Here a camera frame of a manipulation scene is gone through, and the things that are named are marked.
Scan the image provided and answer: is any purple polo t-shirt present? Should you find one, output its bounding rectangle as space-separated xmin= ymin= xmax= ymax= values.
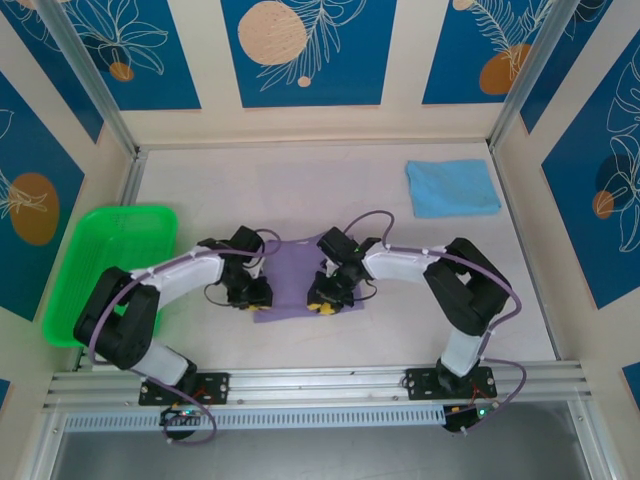
xmin=252 ymin=230 xmax=369 ymax=325

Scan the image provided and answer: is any green plastic basket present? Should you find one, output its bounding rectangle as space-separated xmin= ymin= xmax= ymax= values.
xmin=42 ymin=202 xmax=180 ymax=350

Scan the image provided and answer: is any folded light blue t-shirt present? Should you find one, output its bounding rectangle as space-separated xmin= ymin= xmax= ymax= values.
xmin=404 ymin=158 xmax=503 ymax=219

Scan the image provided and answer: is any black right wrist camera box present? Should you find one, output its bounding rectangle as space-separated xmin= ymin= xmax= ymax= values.
xmin=318 ymin=227 xmax=359 ymax=266

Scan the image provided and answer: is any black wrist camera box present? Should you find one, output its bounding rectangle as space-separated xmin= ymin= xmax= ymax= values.
xmin=228 ymin=225 xmax=265 ymax=257
xmin=318 ymin=227 xmax=359 ymax=266

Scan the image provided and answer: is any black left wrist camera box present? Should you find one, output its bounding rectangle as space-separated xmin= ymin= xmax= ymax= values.
xmin=228 ymin=225 xmax=265 ymax=257

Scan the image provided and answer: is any aluminium mounting rail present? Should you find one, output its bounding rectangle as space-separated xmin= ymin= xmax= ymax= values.
xmin=42 ymin=362 xmax=586 ymax=409

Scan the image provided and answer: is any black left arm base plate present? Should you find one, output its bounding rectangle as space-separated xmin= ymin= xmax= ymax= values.
xmin=138 ymin=372 xmax=231 ymax=406

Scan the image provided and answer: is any grey slotted cable duct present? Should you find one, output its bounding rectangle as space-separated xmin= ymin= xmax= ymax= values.
xmin=62 ymin=405 xmax=449 ymax=432

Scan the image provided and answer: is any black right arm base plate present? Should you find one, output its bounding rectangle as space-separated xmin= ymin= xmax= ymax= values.
xmin=405 ymin=366 xmax=499 ymax=401

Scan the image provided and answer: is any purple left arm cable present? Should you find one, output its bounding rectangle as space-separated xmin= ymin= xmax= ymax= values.
xmin=89 ymin=227 xmax=281 ymax=446

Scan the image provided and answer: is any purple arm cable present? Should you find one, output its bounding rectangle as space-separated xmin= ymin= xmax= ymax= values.
xmin=89 ymin=227 xmax=281 ymax=446
xmin=344 ymin=209 xmax=529 ymax=436

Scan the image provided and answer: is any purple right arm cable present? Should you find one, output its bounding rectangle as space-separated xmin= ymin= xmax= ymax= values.
xmin=344 ymin=209 xmax=529 ymax=436

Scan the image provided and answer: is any blue floral wall panel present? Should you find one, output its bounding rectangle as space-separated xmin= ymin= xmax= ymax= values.
xmin=541 ymin=47 xmax=640 ymax=311
xmin=59 ymin=0 xmax=203 ymax=112
xmin=422 ymin=0 xmax=557 ymax=106
xmin=0 ymin=69 xmax=87 ymax=322
xmin=221 ymin=0 xmax=399 ymax=109

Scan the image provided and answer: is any aluminium frame post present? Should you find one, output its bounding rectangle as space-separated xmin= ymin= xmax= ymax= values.
xmin=37 ymin=0 xmax=140 ymax=157
xmin=488 ymin=0 xmax=574 ymax=152

